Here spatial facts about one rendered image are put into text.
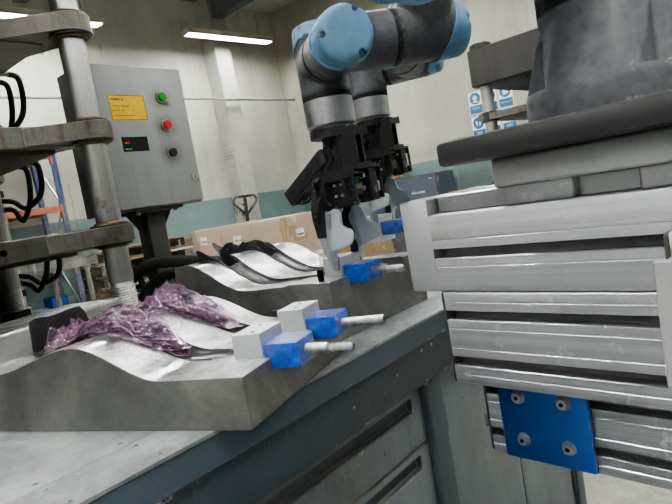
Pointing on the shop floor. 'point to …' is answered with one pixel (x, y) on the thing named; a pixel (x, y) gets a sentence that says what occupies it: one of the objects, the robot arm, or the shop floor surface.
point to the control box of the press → (143, 149)
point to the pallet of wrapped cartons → (304, 233)
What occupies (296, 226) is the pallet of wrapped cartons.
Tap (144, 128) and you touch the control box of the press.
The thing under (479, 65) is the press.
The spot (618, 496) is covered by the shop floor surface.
